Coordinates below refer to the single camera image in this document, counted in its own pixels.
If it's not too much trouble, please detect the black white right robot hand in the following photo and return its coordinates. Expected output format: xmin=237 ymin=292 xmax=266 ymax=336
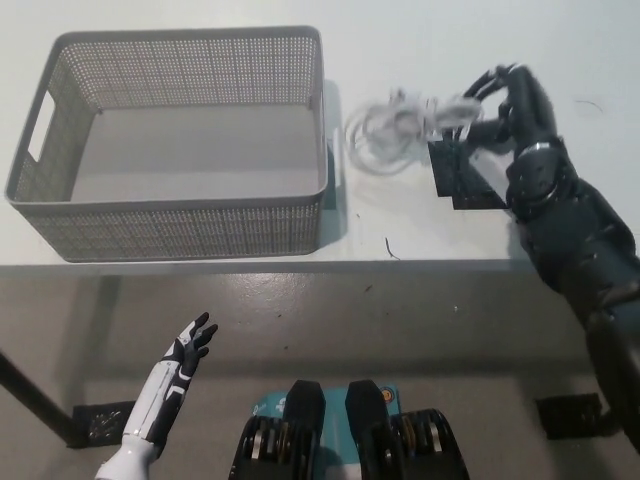
xmin=462 ymin=63 xmax=566 ymax=159

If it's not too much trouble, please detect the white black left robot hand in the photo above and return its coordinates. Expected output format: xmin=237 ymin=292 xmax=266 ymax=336
xmin=122 ymin=312 xmax=220 ymax=449

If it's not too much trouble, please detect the white power strip with cord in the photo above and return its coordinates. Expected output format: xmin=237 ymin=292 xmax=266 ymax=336
xmin=344 ymin=63 xmax=526 ymax=176

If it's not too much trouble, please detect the black tape patch on table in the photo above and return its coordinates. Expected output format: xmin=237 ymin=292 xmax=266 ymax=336
xmin=427 ymin=127 xmax=516 ymax=211

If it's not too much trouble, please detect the black table leg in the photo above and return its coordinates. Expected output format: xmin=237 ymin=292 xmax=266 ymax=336
xmin=0 ymin=349 xmax=84 ymax=449

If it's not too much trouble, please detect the grey perforated plastic basket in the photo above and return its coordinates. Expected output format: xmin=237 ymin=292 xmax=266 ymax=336
xmin=4 ymin=25 xmax=344 ymax=264

